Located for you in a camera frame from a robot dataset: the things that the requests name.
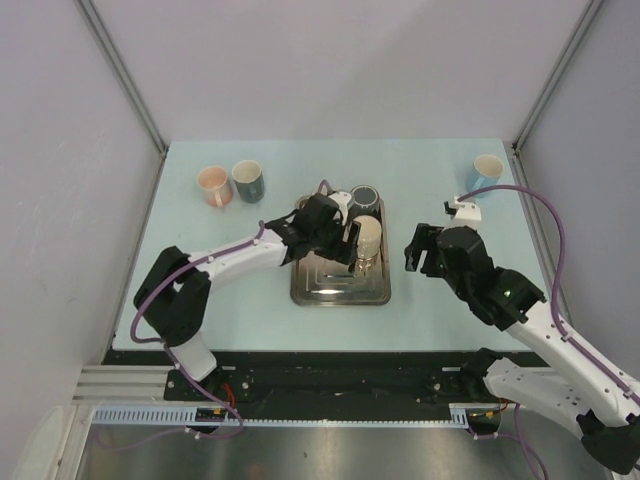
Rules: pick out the pink mug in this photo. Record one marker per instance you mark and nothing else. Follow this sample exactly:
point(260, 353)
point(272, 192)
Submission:
point(216, 187)

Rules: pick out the dark teal mug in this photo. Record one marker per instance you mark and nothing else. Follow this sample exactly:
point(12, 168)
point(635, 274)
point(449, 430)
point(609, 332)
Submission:
point(248, 178)

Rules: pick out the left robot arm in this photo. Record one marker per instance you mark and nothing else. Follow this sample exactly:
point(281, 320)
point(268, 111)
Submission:
point(172, 300)

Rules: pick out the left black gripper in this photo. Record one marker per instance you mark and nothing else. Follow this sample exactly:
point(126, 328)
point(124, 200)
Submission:
point(344, 252)

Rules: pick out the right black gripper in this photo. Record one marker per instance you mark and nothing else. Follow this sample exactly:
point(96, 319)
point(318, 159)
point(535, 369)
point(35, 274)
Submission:
point(423, 240)

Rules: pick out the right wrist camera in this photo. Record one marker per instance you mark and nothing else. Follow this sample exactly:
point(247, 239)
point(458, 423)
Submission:
point(462, 214)

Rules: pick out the steel tray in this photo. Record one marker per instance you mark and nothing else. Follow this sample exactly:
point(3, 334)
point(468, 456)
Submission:
point(316, 281)

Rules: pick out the black mug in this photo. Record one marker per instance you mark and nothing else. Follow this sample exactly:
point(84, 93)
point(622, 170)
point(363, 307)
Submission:
point(366, 201)

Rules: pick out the light blue mug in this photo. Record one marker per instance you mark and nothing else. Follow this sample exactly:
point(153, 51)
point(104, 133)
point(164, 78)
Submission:
point(486, 171)

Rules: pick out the right aluminium frame post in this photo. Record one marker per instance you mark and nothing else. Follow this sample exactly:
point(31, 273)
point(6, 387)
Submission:
point(569, 51)

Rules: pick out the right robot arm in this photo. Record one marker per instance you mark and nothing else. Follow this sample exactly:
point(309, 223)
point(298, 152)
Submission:
point(596, 402)

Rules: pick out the left aluminium frame post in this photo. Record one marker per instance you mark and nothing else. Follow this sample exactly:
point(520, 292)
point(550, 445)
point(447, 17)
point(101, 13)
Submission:
point(116, 62)

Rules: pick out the aluminium frame post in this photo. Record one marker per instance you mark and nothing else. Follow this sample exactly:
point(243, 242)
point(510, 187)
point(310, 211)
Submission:
point(116, 62)
point(569, 51)

